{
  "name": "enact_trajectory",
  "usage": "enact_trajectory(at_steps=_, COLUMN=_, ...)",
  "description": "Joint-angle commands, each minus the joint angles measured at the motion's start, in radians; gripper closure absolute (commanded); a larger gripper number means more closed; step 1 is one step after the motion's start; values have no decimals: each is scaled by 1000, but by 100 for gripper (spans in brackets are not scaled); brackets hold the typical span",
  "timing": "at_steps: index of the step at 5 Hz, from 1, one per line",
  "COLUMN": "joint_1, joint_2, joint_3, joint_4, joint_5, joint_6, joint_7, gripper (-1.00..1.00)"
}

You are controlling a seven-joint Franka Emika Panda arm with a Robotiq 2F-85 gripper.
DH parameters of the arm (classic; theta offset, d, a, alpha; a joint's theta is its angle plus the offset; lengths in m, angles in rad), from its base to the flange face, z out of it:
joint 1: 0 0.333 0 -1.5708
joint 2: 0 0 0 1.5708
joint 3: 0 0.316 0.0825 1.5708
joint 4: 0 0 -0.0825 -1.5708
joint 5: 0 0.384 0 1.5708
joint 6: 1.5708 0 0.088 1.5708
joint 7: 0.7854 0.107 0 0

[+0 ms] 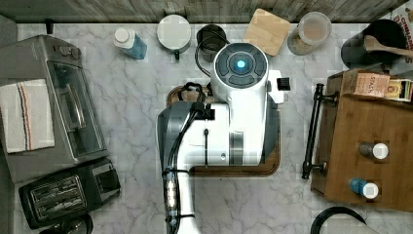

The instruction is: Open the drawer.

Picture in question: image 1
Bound black drawer handle bar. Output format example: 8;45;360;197
302;83;339;179

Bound yellow tea packets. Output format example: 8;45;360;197
385;79;412;101

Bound clear glass jar with lid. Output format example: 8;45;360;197
287;12;331;56

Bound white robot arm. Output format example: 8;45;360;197
156;42;283;234

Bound black round appliance bottom left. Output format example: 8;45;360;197
39;214;94;234

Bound silver toaster oven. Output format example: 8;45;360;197
1;35;109;183

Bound dark grey cup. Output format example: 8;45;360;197
197;24;226;62

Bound teal canister wooden lid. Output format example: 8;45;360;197
243;9;290;57

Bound white lidded mug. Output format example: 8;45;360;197
157;15;192;60

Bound black round object bottom right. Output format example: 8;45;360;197
310;207;380;234

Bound wooden spoon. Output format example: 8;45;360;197
364;35;413;58

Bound black utensil holder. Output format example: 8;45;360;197
341;19;407;68

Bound black two-slot toaster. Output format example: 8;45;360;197
19;158;121;229

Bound black wall peg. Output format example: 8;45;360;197
45;19;55;34

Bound wooden drawer cabinet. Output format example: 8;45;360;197
311;70;413;212

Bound cereal box top right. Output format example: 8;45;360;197
379;0;413;64

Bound blue spice shaker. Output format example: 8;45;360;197
349;177;379;199

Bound wooden cutting board tray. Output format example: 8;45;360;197
167;86;281;176

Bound blue bottle white cap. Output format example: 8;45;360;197
114;27;147;59

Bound striped white dish towel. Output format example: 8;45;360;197
1;79;55;153

